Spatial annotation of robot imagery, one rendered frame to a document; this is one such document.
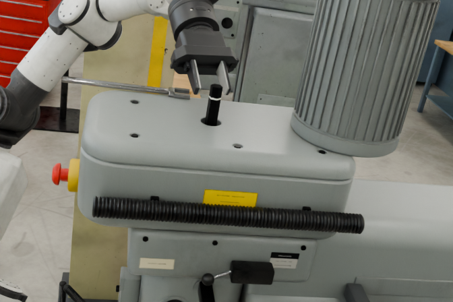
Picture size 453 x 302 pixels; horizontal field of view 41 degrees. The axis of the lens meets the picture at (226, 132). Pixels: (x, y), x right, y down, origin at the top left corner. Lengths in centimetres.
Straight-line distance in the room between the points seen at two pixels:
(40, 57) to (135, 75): 150
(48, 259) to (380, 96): 306
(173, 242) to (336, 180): 30
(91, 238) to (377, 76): 247
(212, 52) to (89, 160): 30
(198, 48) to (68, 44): 39
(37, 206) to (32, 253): 54
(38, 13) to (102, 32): 431
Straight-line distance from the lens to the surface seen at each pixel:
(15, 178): 141
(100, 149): 96
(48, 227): 414
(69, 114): 572
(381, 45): 100
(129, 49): 283
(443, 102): 742
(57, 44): 138
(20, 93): 140
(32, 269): 379
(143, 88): 117
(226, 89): 108
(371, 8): 99
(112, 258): 336
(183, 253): 107
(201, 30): 112
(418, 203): 127
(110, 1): 132
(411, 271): 123
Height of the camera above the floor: 231
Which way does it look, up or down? 23 degrees down
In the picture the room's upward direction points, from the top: 10 degrees clockwise
